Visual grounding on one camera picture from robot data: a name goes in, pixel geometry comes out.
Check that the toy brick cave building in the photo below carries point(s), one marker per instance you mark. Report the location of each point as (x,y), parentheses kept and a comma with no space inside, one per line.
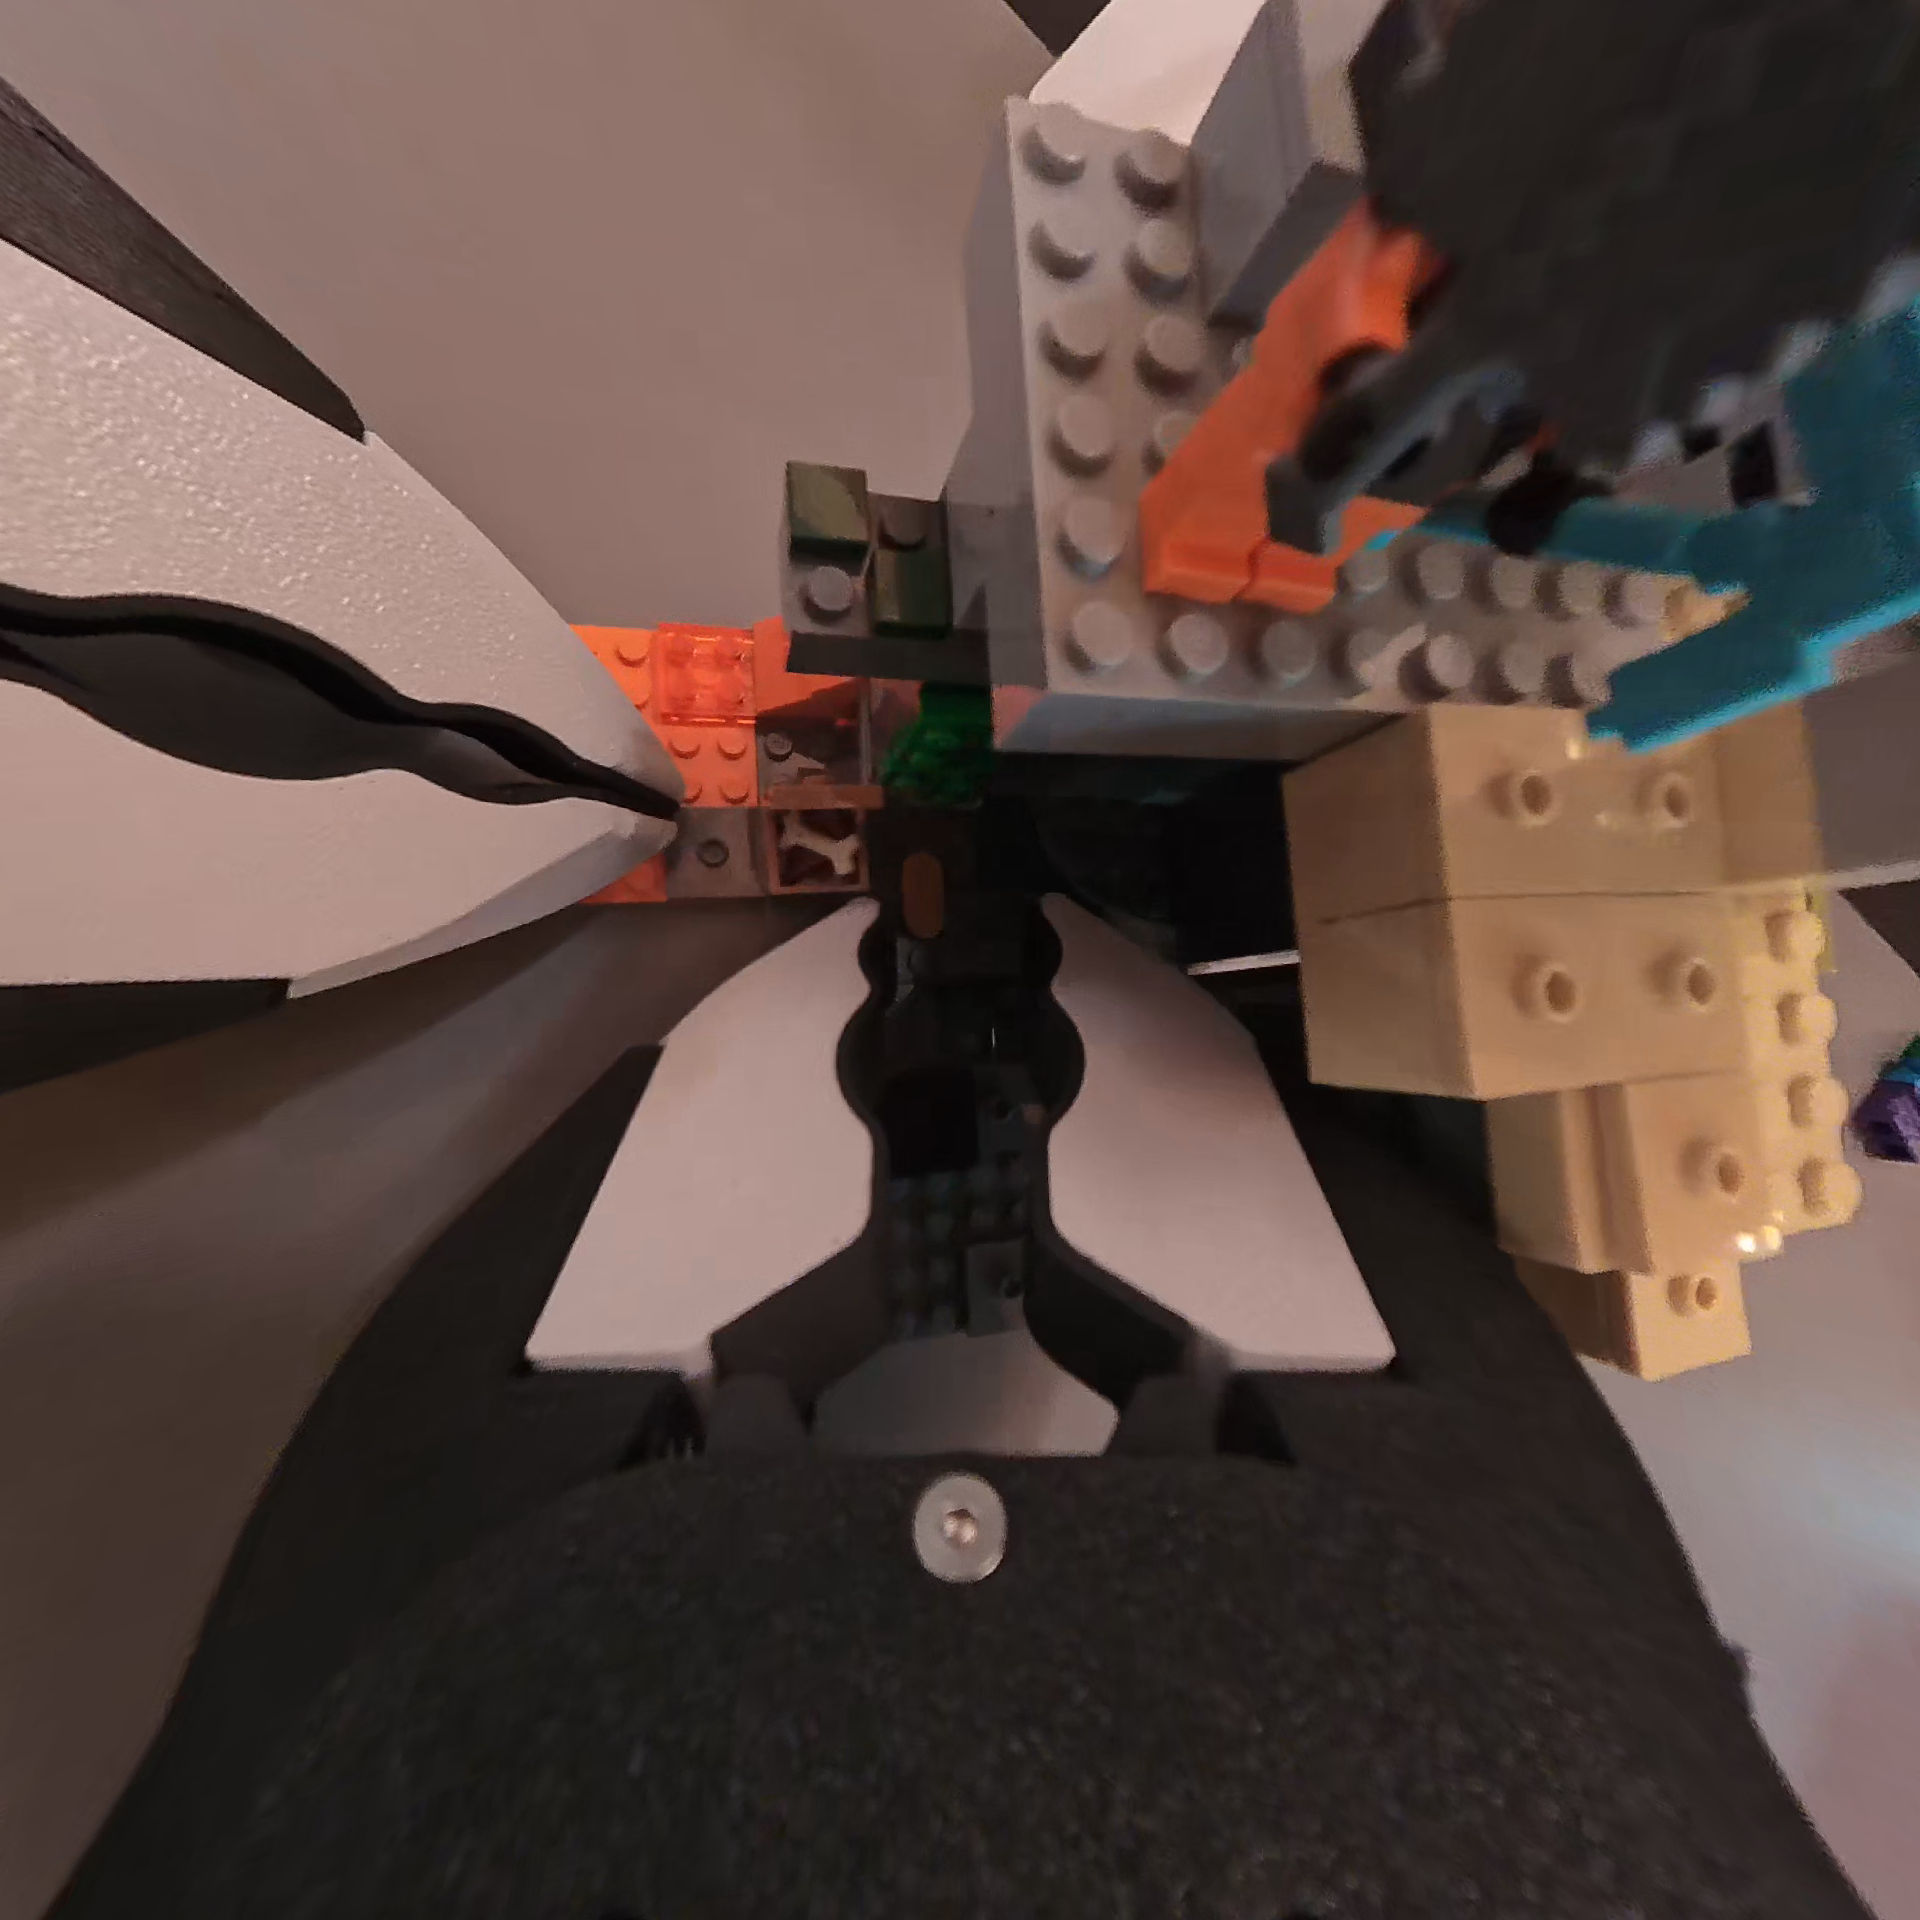
(1501,973)

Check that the zombie toy brick figure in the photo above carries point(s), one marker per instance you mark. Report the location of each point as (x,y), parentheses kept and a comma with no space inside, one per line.
(1893,1109)

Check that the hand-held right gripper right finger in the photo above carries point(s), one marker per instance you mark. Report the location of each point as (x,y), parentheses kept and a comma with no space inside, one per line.
(1215,1200)

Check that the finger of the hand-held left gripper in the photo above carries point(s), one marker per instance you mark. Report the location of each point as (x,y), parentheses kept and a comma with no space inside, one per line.
(301,493)
(301,869)

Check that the small brown rounded toy piece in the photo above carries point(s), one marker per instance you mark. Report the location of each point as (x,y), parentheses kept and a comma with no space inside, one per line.
(925,888)

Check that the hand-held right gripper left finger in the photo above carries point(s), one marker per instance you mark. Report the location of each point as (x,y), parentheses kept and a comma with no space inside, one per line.
(705,1185)

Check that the orange toy brick figure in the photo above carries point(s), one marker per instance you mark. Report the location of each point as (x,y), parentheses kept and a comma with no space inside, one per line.
(1277,451)

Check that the brown toy brick chest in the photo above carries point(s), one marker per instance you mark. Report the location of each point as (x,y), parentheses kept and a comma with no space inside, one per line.
(820,850)

